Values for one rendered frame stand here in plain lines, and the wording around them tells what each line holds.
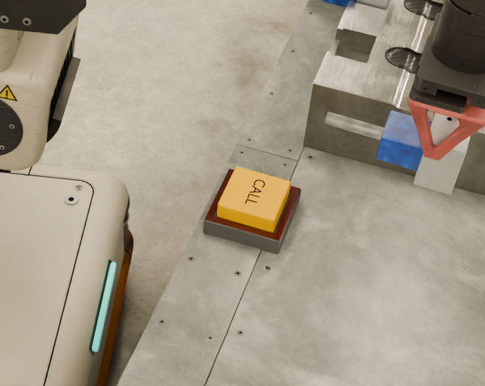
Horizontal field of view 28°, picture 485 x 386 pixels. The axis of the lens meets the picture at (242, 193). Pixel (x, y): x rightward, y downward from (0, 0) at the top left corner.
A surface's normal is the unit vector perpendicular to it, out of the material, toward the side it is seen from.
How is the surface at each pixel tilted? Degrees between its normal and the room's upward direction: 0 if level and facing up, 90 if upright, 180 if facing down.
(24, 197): 0
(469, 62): 90
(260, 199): 0
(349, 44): 90
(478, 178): 90
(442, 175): 90
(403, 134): 1
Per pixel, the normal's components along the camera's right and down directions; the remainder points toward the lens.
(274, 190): 0.07, -0.70
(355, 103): -0.30, 0.66
